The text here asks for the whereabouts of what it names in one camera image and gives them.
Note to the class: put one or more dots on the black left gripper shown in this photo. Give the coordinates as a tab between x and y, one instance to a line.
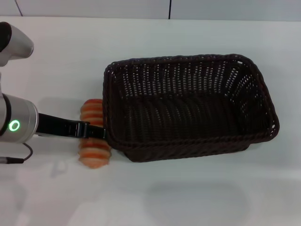
61	126

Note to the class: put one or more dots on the orange striped ridged bread loaf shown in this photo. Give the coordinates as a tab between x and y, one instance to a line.
94	150

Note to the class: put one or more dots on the dark brown woven basket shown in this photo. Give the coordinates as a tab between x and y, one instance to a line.
188	113

